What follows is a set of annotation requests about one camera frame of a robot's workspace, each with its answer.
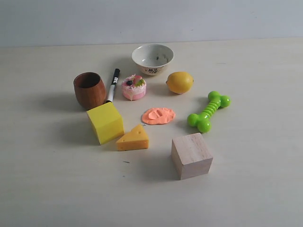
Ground orange clay patty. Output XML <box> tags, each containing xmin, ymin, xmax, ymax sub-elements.
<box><xmin>142</xmin><ymin>107</ymin><xmax>176</xmax><ymax>125</ymax></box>

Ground orange toy cheese wedge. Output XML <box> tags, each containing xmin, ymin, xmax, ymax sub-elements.
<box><xmin>116</xmin><ymin>124</ymin><xmax>149</xmax><ymax>151</ymax></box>

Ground pink toy cake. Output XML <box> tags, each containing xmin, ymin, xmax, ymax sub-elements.
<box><xmin>122</xmin><ymin>74</ymin><xmax>147</xmax><ymax>101</ymax></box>

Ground yellow lemon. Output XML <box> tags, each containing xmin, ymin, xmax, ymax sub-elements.
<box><xmin>166</xmin><ymin>71</ymin><xmax>194</xmax><ymax>94</ymax></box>

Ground black white marker pen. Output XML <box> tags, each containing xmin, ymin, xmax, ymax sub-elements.
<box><xmin>106</xmin><ymin>68</ymin><xmax>120</xmax><ymax>103</ymax></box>

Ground yellow foam cube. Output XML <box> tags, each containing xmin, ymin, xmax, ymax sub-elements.
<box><xmin>87</xmin><ymin>102</ymin><xmax>125</xmax><ymax>145</ymax></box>

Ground green plastic bone toy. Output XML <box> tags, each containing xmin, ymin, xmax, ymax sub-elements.
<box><xmin>187</xmin><ymin>91</ymin><xmax>231</xmax><ymax>133</ymax></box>

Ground white ceramic floral bowl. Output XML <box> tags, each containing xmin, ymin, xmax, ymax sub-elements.
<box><xmin>132</xmin><ymin>44</ymin><xmax>174</xmax><ymax>76</ymax></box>

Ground light wooden cube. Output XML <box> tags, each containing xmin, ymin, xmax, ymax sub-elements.
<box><xmin>171</xmin><ymin>133</ymin><xmax>213</xmax><ymax>180</ymax></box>

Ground brown wooden cup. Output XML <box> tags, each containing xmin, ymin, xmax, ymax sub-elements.
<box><xmin>73</xmin><ymin>72</ymin><xmax>107</xmax><ymax>110</ymax></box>

